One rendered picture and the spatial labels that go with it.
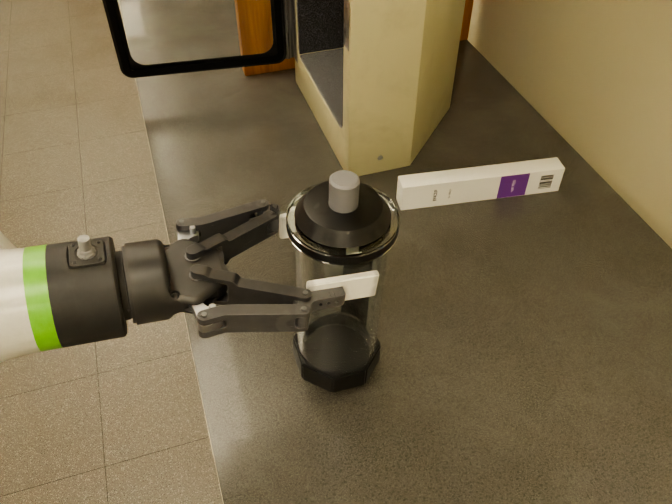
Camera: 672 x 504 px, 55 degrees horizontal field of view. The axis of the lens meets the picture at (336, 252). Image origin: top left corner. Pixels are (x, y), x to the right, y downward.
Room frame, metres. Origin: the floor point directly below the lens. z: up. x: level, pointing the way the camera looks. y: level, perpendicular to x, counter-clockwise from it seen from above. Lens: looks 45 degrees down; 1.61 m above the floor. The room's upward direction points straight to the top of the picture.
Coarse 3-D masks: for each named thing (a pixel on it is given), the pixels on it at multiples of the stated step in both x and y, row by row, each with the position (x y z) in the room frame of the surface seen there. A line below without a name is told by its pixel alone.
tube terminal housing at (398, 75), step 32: (352, 0) 0.83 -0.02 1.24; (384, 0) 0.84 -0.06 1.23; (416, 0) 0.86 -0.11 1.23; (448, 0) 0.95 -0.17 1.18; (352, 32) 0.83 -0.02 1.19; (384, 32) 0.84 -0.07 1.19; (416, 32) 0.86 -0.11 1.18; (448, 32) 0.97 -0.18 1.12; (352, 64) 0.83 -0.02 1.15; (384, 64) 0.85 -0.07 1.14; (416, 64) 0.86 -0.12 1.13; (448, 64) 1.00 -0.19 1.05; (320, 96) 0.97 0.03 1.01; (352, 96) 0.83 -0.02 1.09; (384, 96) 0.85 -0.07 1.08; (416, 96) 0.86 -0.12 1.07; (448, 96) 1.02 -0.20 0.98; (352, 128) 0.83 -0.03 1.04; (384, 128) 0.85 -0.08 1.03; (416, 128) 0.88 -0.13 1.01; (352, 160) 0.83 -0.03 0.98; (384, 160) 0.85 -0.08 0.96
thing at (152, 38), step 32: (128, 0) 1.06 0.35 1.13; (160, 0) 1.07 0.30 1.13; (192, 0) 1.09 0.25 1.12; (224, 0) 1.10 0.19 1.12; (256, 0) 1.11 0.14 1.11; (128, 32) 1.06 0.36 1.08; (160, 32) 1.07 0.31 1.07; (192, 32) 1.08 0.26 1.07; (224, 32) 1.09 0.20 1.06; (256, 32) 1.11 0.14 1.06
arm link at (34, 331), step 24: (0, 264) 0.36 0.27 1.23; (24, 264) 0.36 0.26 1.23; (0, 288) 0.34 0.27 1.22; (24, 288) 0.34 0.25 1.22; (0, 312) 0.33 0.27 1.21; (24, 312) 0.33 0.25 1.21; (48, 312) 0.33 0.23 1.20; (0, 336) 0.32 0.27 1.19; (24, 336) 0.32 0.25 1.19; (48, 336) 0.33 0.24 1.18; (0, 360) 0.31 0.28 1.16
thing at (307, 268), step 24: (288, 216) 0.45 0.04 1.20; (312, 240) 0.42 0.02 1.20; (384, 240) 0.42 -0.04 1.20; (312, 264) 0.42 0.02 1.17; (336, 264) 0.40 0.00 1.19; (360, 264) 0.41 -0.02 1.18; (384, 264) 0.44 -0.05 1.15; (312, 312) 0.42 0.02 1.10; (336, 312) 0.41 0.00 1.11; (360, 312) 0.41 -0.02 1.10; (312, 336) 0.42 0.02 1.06; (336, 336) 0.41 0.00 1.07; (360, 336) 0.41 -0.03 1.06; (312, 360) 0.42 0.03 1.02; (336, 360) 0.41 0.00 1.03; (360, 360) 0.41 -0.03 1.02
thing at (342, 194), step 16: (336, 176) 0.46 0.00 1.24; (352, 176) 0.46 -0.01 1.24; (320, 192) 0.47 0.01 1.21; (336, 192) 0.44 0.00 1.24; (352, 192) 0.44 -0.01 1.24; (368, 192) 0.47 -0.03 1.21; (304, 208) 0.45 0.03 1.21; (320, 208) 0.45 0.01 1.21; (336, 208) 0.44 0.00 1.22; (352, 208) 0.44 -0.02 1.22; (368, 208) 0.45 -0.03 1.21; (384, 208) 0.45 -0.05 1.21; (304, 224) 0.43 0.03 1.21; (320, 224) 0.43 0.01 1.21; (336, 224) 0.43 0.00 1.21; (352, 224) 0.43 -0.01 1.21; (368, 224) 0.43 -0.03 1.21; (384, 224) 0.44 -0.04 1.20; (320, 240) 0.42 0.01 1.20; (336, 240) 0.41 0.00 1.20; (352, 240) 0.41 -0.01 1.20; (368, 240) 0.42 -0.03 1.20
